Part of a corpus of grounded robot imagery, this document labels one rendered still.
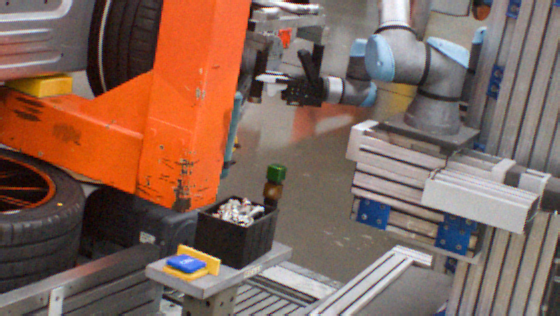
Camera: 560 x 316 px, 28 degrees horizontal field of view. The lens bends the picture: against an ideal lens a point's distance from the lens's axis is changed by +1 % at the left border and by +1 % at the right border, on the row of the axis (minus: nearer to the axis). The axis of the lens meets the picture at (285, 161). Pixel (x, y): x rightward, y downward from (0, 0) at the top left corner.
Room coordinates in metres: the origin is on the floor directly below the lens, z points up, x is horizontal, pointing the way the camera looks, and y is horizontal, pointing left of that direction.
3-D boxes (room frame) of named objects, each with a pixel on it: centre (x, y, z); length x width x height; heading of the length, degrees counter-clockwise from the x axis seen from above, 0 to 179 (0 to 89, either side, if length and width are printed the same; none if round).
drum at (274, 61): (3.32, 0.19, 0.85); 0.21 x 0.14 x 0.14; 63
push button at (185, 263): (2.48, 0.19, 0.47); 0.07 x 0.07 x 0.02; 63
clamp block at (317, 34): (3.41, -0.01, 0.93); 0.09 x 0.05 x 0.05; 63
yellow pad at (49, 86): (3.02, 0.72, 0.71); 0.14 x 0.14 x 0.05; 63
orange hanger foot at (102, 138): (2.94, 0.57, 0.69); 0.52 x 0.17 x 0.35; 63
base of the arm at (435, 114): (2.91, -0.37, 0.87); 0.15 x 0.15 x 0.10
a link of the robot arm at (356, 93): (3.19, -0.17, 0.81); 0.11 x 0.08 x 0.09; 108
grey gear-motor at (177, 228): (3.10, 0.42, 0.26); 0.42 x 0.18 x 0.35; 63
